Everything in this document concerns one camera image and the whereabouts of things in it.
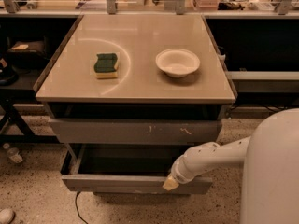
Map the grey top drawer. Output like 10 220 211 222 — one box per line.
49 119 222 145

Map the grey drawer cabinet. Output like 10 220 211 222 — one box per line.
32 13 238 196

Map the black floor cable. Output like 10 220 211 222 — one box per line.
74 191 90 224

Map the white shoe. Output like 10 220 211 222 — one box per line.
0 208 15 224

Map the clear plastic bottle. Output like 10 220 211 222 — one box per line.
3 143 23 164

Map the green yellow sponge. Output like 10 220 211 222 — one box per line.
93 53 119 79

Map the grey drawer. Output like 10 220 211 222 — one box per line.
49 119 222 145
61 144 212 195

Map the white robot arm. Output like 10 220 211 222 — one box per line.
163 108 299 224

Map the dark bag under bench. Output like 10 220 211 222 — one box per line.
7 40 48 69

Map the black table frame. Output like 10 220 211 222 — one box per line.
0 98 60 144

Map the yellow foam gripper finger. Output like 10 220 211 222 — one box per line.
163 175 179 191

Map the white bowl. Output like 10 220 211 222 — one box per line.
155 49 200 78

